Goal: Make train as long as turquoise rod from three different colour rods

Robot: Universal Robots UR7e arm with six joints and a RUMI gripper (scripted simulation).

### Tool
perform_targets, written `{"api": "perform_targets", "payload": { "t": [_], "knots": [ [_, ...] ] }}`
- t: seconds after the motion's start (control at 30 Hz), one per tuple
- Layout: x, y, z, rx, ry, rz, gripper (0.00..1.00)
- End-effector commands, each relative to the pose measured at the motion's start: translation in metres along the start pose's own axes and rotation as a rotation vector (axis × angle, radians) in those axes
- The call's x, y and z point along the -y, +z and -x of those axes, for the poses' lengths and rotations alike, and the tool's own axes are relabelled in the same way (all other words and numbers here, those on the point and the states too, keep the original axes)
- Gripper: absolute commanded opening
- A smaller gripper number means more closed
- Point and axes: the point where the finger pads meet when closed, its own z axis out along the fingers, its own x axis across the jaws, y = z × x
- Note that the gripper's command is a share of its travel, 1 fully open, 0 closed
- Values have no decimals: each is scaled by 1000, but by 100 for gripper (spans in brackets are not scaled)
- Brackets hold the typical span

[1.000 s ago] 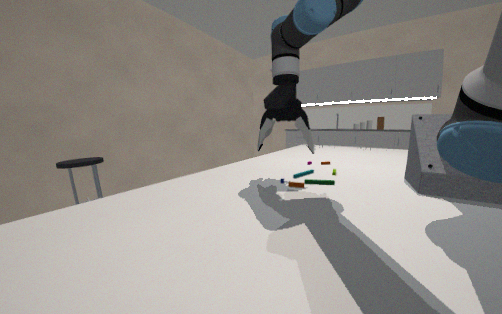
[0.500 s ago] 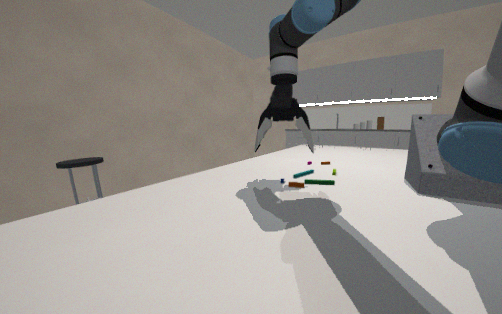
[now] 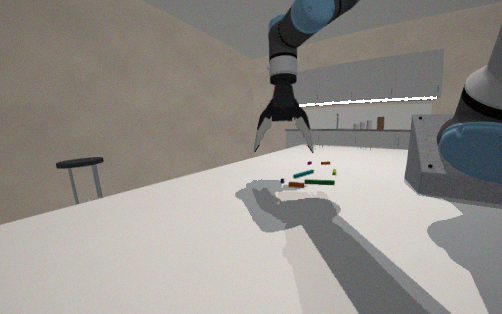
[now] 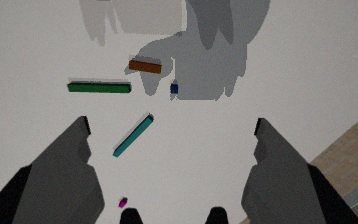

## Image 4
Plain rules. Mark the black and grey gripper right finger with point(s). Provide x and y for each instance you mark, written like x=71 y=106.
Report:
x=285 y=189

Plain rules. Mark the small magenta block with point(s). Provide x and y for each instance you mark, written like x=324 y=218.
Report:
x=123 y=202

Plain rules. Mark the orange rod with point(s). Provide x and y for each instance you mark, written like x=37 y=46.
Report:
x=144 y=66

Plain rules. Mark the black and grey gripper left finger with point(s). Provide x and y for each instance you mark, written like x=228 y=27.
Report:
x=57 y=187

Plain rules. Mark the turquoise rod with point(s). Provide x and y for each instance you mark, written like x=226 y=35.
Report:
x=128 y=141

